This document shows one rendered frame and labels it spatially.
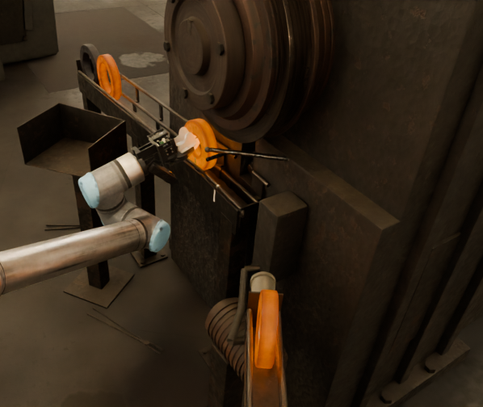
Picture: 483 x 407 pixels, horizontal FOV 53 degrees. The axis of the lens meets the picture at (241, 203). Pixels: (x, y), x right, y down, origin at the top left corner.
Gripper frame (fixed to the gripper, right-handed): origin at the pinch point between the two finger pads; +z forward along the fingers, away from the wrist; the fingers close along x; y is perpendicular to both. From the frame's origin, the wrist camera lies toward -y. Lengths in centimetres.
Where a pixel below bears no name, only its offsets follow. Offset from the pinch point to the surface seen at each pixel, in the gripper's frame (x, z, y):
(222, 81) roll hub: -30.3, -3.3, 34.0
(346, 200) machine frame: -54, 9, 8
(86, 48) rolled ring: 91, -2, -1
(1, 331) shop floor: 27, -84, -55
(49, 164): 33, -40, -6
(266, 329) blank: -67, -23, 6
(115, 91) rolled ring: 65, -4, -10
